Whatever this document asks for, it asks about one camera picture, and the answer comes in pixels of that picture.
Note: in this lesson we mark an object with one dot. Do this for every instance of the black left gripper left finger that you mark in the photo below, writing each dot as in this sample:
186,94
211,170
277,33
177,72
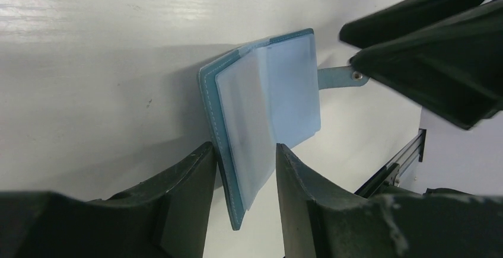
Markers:
164,216

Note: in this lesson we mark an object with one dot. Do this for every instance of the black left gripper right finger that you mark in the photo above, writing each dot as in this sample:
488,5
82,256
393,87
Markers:
321,219

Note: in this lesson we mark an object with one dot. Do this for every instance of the aluminium frame rail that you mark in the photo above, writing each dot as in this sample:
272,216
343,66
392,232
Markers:
388,178

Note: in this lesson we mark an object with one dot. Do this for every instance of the blue leather card holder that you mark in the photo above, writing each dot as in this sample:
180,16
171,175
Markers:
260,94

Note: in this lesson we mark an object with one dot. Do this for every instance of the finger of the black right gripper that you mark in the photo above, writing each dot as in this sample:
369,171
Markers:
452,68
401,19

